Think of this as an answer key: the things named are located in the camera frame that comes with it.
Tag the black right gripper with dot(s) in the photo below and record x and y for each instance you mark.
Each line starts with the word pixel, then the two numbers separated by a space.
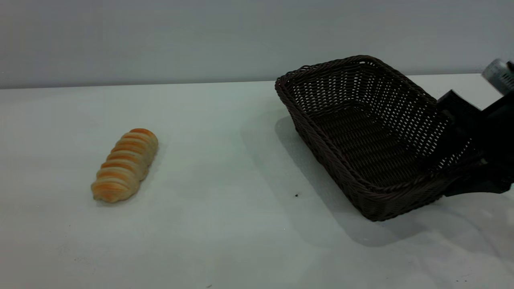
pixel 500 136

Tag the dark brown woven wicker basket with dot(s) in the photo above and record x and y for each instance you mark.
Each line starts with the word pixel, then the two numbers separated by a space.
pixel 361 152

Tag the twisted golden bread roll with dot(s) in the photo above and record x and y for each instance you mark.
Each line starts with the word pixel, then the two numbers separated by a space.
pixel 124 166

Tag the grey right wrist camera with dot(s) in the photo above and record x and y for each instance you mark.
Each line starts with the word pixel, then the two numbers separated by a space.
pixel 498 76

